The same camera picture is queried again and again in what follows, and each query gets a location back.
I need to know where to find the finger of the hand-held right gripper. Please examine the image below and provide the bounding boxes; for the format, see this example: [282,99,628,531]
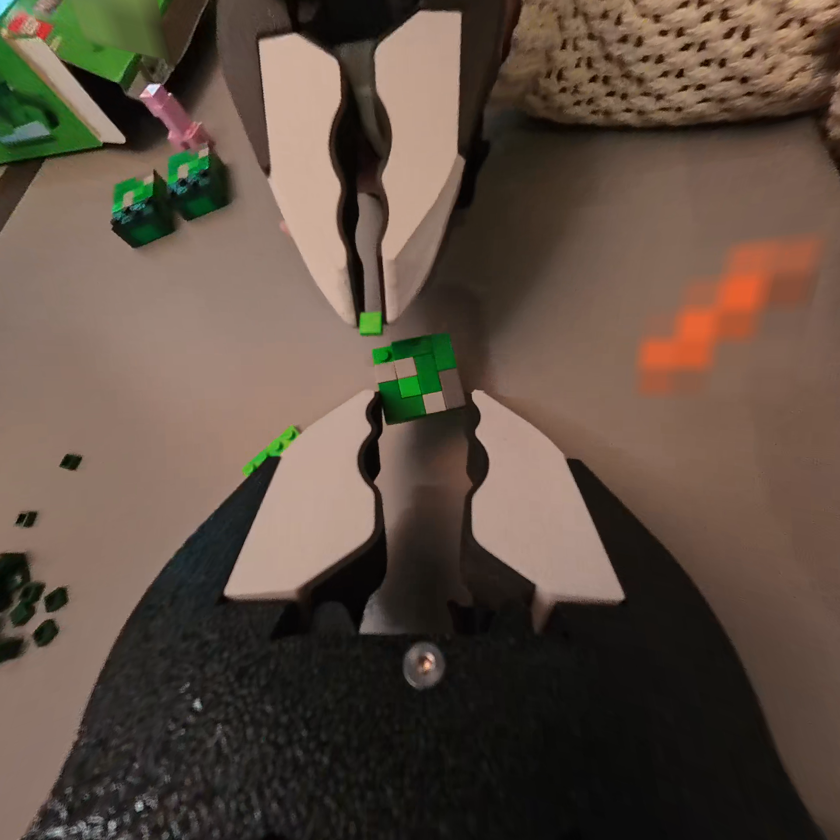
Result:
[258,34,361,326]
[375,8,468,326]

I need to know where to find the small green lego cube build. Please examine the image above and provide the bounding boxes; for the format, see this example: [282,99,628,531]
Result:
[167,146,231,222]
[109,171,176,249]

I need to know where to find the green lego set box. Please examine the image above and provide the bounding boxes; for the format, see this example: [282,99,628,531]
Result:
[0,0,212,165]

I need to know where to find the pile of loose lego pieces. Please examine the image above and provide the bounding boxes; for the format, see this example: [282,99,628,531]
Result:
[0,551,70,664]

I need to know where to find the bright green square lego plate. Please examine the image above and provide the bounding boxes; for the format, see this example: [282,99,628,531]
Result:
[241,425,303,478]

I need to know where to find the green and grey tiled lego plate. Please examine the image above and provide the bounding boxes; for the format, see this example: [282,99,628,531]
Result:
[371,332,468,426]

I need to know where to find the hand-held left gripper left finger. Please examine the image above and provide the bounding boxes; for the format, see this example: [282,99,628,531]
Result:
[224,390,388,603]

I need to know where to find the pink lego pig figure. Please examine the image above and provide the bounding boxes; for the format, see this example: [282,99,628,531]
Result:
[140,82,212,151]

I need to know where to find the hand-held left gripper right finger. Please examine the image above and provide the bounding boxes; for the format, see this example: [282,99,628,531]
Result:
[461,388,626,634]

